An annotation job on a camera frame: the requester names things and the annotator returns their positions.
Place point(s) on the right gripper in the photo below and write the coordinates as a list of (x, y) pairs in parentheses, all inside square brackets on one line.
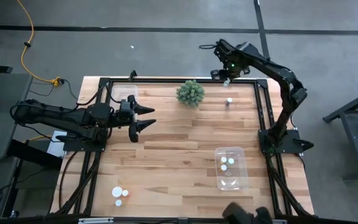
[(228, 73)]

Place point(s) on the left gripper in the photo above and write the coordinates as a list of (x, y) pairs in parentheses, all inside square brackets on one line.
[(126, 110)]

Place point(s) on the orange pill bottle white cap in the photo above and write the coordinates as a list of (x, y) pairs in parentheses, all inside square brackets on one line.
[(125, 193)]

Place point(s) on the teal pill bottle white cap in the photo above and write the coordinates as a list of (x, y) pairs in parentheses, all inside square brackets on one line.
[(231, 160)]

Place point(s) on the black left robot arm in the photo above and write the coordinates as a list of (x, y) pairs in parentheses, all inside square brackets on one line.
[(57, 115)]

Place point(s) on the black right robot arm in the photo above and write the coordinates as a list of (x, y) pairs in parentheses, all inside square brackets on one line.
[(287, 81)]

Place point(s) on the clear plastic bin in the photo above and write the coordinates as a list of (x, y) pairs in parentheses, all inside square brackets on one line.
[(232, 180), (124, 91)]

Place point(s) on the large pill bottle white cap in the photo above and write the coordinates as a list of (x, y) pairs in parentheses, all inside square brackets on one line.
[(117, 192)]

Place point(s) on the green potted artificial plant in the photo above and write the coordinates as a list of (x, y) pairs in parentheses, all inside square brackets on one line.
[(190, 93)]

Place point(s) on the white paper sheet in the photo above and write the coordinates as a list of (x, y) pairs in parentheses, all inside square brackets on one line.
[(54, 149)]

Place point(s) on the black metal stand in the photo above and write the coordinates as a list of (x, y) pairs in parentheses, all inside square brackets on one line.
[(357, 146)]

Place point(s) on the black aluminium table frame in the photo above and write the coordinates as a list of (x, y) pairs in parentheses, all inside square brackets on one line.
[(166, 80)]

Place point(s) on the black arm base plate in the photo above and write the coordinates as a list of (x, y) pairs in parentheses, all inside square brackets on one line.
[(291, 140), (82, 146)]

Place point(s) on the silver metal bracket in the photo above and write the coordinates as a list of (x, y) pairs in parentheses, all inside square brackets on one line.
[(280, 221), (95, 220)]

